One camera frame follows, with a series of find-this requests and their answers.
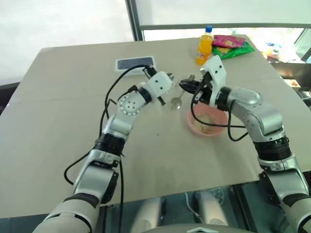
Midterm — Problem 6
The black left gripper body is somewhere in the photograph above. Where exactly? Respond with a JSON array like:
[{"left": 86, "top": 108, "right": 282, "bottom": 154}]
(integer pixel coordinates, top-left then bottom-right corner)
[{"left": 142, "top": 65, "right": 166, "bottom": 106}]

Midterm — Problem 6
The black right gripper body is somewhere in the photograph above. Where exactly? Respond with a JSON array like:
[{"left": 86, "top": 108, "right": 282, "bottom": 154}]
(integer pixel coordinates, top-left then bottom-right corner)
[{"left": 193, "top": 71, "right": 214, "bottom": 104}]

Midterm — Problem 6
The clear glass mug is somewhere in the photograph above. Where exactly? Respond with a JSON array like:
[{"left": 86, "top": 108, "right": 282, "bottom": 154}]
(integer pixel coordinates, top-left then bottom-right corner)
[{"left": 163, "top": 77, "right": 187, "bottom": 111}]

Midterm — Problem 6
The metal spoon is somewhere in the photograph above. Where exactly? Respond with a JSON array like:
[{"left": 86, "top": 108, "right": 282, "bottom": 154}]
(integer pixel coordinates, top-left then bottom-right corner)
[{"left": 170, "top": 74, "right": 195, "bottom": 110}]

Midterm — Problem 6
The oatmeal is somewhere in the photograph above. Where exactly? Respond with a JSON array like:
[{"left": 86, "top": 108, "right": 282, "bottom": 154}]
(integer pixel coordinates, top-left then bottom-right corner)
[{"left": 191, "top": 113, "right": 221, "bottom": 134}]

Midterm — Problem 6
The pink bowl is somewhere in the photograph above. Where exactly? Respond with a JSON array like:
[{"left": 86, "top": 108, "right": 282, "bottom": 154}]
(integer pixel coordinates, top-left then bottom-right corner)
[{"left": 186, "top": 104, "right": 229, "bottom": 137}]

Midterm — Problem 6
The white digital scale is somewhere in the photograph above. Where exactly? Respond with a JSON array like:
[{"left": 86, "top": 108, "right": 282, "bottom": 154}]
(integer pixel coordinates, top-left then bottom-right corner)
[{"left": 115, "top": 55, "right": 157, "bottom": 76}]

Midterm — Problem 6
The orange soda bottle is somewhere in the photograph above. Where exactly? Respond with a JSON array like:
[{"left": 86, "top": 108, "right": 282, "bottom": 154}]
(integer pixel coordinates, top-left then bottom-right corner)
[{"left": 195, "top": 25, "right": 215, "bottom": 66}]

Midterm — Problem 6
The green snack bag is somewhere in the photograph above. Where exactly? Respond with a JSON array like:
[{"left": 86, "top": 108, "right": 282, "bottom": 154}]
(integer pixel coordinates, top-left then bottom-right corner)
[{"left": 212, "top": 41, "right": 255, "bottom": 60}]

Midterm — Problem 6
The pink snack bag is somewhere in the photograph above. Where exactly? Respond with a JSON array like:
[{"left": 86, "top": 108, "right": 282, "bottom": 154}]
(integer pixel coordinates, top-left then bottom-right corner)
[{"left": 212, "top": 34, "right": 246, "bottom": 49}]

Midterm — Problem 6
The tan cardboard table cover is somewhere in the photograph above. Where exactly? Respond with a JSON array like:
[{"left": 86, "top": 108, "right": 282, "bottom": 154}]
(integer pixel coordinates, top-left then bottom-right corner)
[{"left": 0, "top": 33, "right": 311, "bottom": 219}]

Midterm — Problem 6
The dark side desk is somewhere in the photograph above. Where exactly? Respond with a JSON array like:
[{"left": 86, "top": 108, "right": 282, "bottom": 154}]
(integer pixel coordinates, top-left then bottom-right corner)
[{"left": 268, "top": 60, "right": 311, "bottom": 107}]

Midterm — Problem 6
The grey rounded robot leg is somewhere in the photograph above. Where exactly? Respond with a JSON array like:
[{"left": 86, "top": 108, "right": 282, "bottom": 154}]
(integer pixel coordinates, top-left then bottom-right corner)
[{"left": 198, "top": 189, "right": 229, "bottom": 226}]

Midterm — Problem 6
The grey robot torso cover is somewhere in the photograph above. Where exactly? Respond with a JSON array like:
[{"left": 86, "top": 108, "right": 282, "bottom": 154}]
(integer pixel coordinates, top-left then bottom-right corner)
[{"left": 148, "top": 224, "right": 246, "bottom": 233}]

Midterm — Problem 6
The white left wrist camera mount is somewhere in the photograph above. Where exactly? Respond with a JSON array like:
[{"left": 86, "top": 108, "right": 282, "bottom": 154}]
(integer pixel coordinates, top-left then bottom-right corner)
[{"left": 142, "top": 71, "right": 173, "bottom": 100}]

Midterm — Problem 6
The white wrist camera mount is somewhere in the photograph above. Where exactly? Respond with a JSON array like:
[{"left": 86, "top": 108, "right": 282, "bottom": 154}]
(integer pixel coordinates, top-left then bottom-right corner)
[
  {"left": 200, "top": 55, "right": 229, "bottom": 108},
  {"left": 142, "top": 71, "right": 173, "bottom": 100}
]

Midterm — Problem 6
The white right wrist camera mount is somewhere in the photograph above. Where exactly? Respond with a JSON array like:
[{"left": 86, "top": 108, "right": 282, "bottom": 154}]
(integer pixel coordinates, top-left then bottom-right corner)
[{"left": 200, "top": 55, "right": 229, "bottom": 108}]

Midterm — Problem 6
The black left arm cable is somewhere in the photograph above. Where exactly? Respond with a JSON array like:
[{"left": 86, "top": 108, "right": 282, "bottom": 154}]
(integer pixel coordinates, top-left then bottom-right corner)
[{"left": 64, "top": 63, "right": 153, "bottom": 214}]

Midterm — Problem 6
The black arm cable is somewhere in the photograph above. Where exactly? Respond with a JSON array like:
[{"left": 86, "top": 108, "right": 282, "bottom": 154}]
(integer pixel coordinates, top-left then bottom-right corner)
[
  {"left": 190, "top": 92, "right": 250, "bottom": 142},
  {"left": 64, "top": 63, "right": 153, "bottom": 214}
]

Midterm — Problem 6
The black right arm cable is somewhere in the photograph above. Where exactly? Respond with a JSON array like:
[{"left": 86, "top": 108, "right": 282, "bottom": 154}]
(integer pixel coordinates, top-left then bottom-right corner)
[{"left": 190, "top": 92, "right": 250, "bottom": 142}]

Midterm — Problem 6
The dark window frame post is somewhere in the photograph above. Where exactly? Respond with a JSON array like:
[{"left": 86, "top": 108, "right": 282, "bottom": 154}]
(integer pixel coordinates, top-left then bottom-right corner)
[{"left": 125, "top": 0, "right": 146, "bottom": 42}]

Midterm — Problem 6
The dark window frame bar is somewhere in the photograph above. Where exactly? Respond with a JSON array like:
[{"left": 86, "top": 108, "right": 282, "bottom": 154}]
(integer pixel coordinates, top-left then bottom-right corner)
[{"left": 140, "top": 22, "right": 311, "bottom": 31}]

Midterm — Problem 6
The white cable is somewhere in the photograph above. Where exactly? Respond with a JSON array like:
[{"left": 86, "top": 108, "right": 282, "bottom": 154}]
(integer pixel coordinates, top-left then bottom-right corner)
[{"left": 185, "top": 191, "right": 200, "bottom": 222}]

